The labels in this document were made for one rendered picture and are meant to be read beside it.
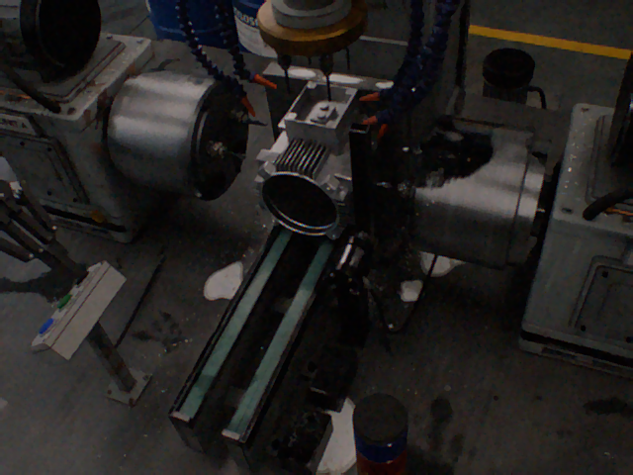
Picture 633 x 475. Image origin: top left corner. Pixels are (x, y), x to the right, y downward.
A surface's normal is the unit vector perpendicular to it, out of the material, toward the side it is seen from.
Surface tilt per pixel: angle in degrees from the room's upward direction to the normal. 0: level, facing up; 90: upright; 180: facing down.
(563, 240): 90
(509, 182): 32
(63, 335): 52
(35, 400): 0
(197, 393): 0
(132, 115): 39
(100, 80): 0
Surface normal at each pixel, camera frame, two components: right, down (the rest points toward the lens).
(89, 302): 0.67, -0.23
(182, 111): -0.26, -0.24
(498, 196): -0.33, 0.01
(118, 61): -0.10, -0.66
